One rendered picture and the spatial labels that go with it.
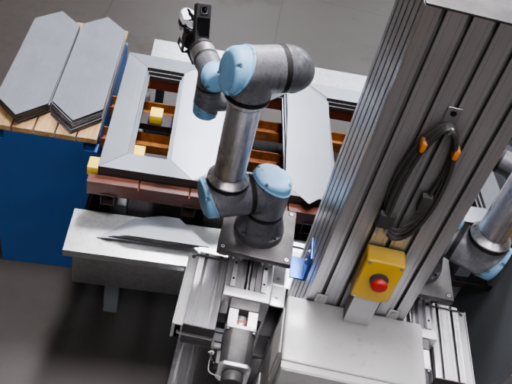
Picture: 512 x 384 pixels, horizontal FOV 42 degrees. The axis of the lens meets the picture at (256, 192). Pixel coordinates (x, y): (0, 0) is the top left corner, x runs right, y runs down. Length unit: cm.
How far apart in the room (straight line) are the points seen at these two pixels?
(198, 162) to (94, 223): 43
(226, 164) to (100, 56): 134
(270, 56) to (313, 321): 63
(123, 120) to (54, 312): 94
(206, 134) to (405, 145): 139
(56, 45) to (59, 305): 112
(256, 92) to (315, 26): 375
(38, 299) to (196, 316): 132
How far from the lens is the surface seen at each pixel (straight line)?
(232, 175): 176
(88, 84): 280
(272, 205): 187
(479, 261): 196
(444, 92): 125
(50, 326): 302
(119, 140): 252
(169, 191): 239
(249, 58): 155
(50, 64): 290
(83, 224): 246
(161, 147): 272
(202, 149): 253
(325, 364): 156
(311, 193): 246
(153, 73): 291
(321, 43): 510
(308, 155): 262
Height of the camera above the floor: 249
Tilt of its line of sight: 43 degrees down
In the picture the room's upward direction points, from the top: 15 degrees clockwise
